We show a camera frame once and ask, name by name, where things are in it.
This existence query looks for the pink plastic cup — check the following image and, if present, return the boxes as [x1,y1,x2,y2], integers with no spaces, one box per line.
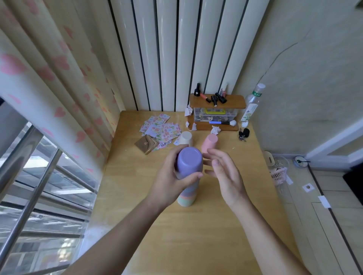
[201,133,218,154]

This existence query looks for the white plastic container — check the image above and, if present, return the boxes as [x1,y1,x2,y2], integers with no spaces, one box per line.
[262,151,276,167]

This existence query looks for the green plastic cup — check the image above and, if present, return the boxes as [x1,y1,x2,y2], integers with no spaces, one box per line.
[177,196,197,207]

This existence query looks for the person's left forearm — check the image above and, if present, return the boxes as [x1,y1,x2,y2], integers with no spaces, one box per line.
[62,196,168,275]

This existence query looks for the cream plastic cup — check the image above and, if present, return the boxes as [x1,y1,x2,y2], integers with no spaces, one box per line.
[179,131,193,148]

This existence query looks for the pile of floral sticker sheets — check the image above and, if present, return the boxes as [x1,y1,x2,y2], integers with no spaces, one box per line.
[139,113,182,151]

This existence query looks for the person's left hand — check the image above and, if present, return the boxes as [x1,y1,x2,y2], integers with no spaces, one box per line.
[147,144,204,211]

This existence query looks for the clear plastic storage box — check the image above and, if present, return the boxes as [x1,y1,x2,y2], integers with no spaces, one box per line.
[193,107,238,123]

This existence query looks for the steel window railing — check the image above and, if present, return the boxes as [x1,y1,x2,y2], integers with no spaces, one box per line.
[0,125,99,275]

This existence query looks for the wooden two-tier shelf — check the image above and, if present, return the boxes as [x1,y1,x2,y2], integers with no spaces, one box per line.
[187,93,247,131]

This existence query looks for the round white dish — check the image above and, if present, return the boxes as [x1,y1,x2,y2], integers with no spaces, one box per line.
[293,155,311,169]

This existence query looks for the black furniture piece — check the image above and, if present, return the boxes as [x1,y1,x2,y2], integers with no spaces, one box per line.
[342,162,363,206]

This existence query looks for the blue plastic cup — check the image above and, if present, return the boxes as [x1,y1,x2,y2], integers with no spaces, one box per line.
[181,179,200,194]

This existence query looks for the person's right forearm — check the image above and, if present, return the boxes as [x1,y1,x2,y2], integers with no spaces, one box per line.
[231,197,312,275]

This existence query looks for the person's right hand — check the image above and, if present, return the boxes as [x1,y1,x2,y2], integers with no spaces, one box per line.
[203,148,251,212]

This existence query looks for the purple plastic cup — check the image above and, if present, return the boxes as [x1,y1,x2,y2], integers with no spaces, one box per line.
[175,146,204,182]

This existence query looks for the cream curtain with pink hearts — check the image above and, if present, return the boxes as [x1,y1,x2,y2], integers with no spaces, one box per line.
[0,0,126,182]

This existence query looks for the clear plastic water bottle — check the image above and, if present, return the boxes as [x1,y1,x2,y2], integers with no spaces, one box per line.
[240,83,266,123]

